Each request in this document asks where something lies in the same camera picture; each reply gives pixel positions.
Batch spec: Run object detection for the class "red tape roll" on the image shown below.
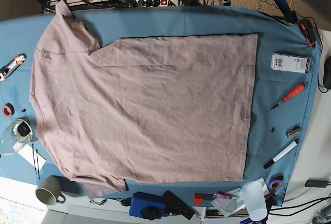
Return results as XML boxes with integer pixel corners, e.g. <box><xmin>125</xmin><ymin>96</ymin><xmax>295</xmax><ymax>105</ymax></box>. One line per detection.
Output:
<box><xmin>2</xmin><ymin>103</ymin><xmax>14</xmax><ymax>118</ymax></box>

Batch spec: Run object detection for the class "black zip tie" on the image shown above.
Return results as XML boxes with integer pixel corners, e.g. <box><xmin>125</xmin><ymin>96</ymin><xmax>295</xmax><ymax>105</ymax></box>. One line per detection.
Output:
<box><xmin>31</xmin><ymin>143</ymin><xmax>40</xmax><ymax>178</ymax></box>

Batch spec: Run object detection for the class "grey ceramic mug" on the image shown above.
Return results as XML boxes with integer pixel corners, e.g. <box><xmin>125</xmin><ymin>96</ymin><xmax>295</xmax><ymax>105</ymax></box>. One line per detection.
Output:
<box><xmin>35</xmin><ymin>176</ymin><xmax>66</xmax><ymax>206</ymax></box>

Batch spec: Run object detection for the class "orange black utility knife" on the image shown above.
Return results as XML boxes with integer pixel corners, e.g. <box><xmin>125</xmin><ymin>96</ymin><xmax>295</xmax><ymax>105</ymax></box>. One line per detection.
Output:
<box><xmin>1</xmin><ymin>53</ymin><xmax>26</xmax><ymax>82</ymax></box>

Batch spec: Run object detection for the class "white paper card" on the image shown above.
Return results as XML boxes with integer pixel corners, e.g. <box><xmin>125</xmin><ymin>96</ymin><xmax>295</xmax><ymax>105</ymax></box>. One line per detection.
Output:
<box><xmin>18</xmin><ymin>145</ymin><xmax>46</xmax><ymax>170</ymax></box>

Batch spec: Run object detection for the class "green gold battery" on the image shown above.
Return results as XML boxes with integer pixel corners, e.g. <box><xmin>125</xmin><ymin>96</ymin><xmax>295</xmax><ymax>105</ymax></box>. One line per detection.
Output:
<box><xmin>285</xmin><ymin>126</ymin><xmax>300</xmax><ymax>138</ymax></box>

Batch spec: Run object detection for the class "orange handled screwdriver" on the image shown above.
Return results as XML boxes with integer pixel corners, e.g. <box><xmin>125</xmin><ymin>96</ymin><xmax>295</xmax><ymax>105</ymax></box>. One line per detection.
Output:
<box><xmin>270</xmin><ymin>83</ymin><xmax>305</xmax><ymax>110</ymax></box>

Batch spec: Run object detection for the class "white black marker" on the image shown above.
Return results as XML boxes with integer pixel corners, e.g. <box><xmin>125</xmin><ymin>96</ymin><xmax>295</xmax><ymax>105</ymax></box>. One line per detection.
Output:
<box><xmin>263</xmin><ymin>139</ymin><xmax>298</xmax><ymax>169</ymax></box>

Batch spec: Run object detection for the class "red black block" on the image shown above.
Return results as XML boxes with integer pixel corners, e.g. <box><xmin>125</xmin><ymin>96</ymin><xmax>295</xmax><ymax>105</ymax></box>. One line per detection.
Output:
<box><xmin>193</xmin><ymin>193</ymin><xmax>214</xmax><ymax>205</ymax></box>

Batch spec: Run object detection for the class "black remote control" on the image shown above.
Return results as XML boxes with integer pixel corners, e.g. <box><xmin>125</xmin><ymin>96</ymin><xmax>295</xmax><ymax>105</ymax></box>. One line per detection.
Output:
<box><xmin>161</xmin><ymin>190</ymin><xmax>195</xmax><ymax>220</ymax></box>

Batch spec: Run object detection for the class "purple tape roll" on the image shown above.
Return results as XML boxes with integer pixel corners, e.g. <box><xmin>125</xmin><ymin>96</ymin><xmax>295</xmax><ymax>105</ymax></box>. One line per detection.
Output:
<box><xmin>268</xmin><ymin>175</ymin><xmax>283</xmax><ymax>190</ymax></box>

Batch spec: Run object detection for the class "mauve T-shirt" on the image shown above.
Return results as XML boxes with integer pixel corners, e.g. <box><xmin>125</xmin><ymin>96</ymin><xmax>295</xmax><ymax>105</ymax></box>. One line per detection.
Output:
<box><xmin>29</xmin><ymin>2</ymin><xmax>258</xmax><ymax>199</ymax></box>

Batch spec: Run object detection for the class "silver carabiner keyring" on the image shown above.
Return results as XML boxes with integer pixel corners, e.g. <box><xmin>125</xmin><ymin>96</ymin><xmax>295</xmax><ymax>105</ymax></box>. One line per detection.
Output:
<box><xmin>89</xmin><ymin>199</ymin><xmax>107</xmax><ymax>205</ymax></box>

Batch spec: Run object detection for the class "white power strip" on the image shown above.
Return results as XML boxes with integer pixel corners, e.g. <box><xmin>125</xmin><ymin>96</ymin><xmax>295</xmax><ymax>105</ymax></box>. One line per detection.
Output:
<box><xmin>141</xmin><ymin>0</ymin><xmax>177</xmax><ymax>7</ymax></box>

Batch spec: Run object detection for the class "black computer mouse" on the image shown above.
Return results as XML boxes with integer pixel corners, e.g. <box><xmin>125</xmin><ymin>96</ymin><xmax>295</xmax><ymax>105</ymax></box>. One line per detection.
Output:
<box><xmin>323</xmin><ymin>56</ymin><xmax>331</xmax><ymax>90</ymax></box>

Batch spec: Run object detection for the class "orange black clamp tool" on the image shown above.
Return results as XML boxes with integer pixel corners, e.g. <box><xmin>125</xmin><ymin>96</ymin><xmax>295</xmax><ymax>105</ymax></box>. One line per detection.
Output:
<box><xmin>299</xmin><ymin>18</ymin><xmax>316</xmax><ymax>47</ymax></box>

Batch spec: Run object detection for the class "blue box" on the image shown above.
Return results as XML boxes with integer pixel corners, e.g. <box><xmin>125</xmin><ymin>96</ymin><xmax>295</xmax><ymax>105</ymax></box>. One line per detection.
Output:
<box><xmin>129</xmin><ymin>192</ymin><xmax>166</xmax><ymax>220</ymax></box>

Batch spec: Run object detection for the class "purple lighter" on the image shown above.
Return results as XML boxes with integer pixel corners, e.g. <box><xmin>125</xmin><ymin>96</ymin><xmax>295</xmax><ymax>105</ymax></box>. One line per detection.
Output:
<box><xmin>213</xmin><ymin>191</ymin><xmax>233</xmax><ymax>200</ymax></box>

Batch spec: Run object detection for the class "frosted plastic cup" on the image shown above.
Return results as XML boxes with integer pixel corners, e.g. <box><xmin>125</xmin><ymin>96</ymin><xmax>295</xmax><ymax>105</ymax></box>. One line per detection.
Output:
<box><xmin>240</xmin><ymin>181</ymin><xmax>267</xmax><ymax>222</ymax></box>

